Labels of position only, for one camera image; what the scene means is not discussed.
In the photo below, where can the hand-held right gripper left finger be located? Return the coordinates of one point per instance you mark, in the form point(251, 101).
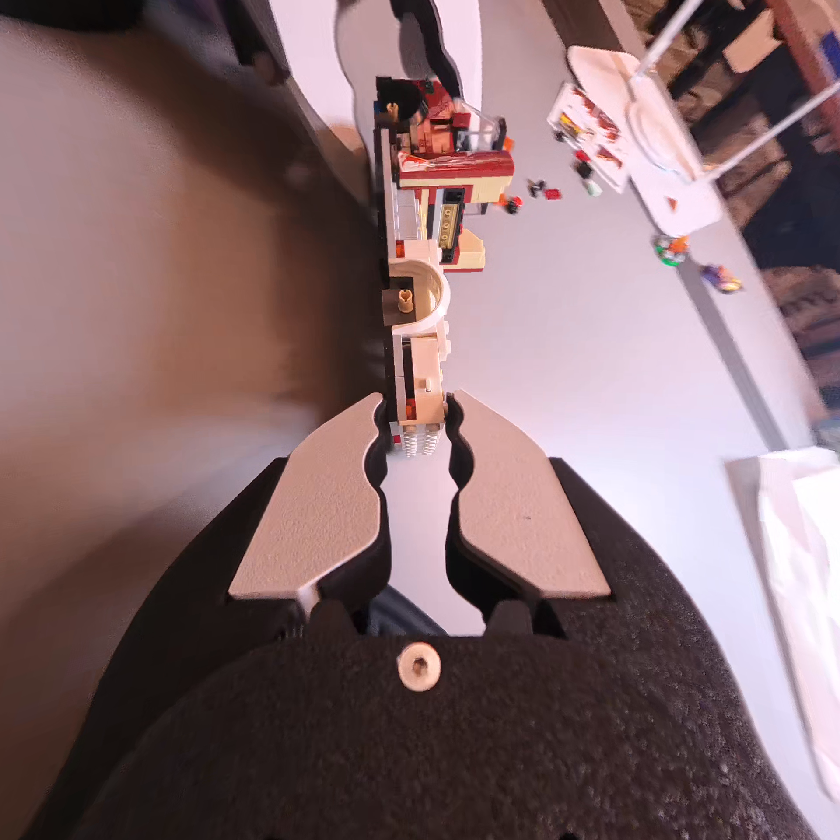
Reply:
point(315, 518)

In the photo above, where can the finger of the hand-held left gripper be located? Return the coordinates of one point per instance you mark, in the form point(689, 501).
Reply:
point(426, 33)

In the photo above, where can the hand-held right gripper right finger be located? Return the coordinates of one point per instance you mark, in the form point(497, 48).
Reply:
point(525, 525)

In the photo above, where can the toy brick truck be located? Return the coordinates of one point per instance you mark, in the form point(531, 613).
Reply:
point(426, 262)

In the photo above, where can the grey desk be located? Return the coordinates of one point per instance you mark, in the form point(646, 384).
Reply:
point(558, 394)

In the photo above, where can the sticker sheet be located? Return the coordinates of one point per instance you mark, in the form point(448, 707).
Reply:
point(594, 124)

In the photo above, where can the white paper bag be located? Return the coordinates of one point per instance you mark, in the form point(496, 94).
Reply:
point(800, 590)

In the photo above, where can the white stand base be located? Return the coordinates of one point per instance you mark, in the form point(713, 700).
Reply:
point(682, 190)

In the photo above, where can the campfire brick build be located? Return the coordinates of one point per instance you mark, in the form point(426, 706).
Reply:
point(669, 250)

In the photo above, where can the purple toy minifigure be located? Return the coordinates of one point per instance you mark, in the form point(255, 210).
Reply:
point(720, 277)

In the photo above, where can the brown wooden table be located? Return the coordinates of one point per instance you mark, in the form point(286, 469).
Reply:
point(807, 46)

